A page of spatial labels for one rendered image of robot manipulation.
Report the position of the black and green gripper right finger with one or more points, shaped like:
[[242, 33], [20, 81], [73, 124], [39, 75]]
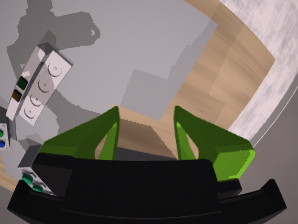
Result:
[[229, 153]]

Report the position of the grey flat mat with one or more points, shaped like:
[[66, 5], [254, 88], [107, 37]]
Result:
[[132, 53]]

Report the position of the green screw cap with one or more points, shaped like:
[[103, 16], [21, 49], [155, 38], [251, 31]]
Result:
[[37, 188], [28, 179]]

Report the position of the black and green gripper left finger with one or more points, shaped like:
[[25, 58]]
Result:
[[81, 141]]

